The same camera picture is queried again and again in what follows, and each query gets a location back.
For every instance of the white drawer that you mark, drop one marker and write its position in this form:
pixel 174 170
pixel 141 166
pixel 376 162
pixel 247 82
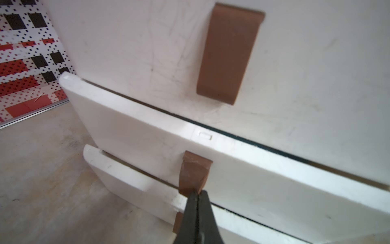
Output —
pixel 317 83
pixel 296 199
pixel 165 202

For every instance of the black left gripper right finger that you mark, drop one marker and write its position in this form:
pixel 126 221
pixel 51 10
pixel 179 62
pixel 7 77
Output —
pixel 207 229

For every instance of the white bottom drawer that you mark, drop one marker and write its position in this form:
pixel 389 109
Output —
pixel 165 202

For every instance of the white top drawer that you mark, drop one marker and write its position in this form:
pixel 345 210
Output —
pixel 317 83

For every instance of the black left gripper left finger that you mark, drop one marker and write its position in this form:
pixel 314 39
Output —
pixel 186 224

